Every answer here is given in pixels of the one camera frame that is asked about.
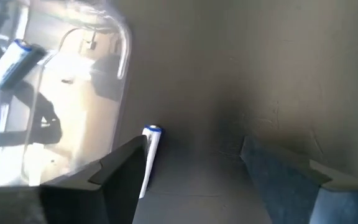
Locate clear plastic bin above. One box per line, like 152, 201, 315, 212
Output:
0, 0, 133, 187

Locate black table mat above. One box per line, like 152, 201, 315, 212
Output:
110, 0, 358, 224

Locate white battery with blue band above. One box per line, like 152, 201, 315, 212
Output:
138, 124, 163, 199
0, 38, 34, 93

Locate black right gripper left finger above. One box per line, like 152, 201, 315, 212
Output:
39, 135, 149, 224

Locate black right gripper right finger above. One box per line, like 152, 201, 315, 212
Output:
240, 136, 358, 224

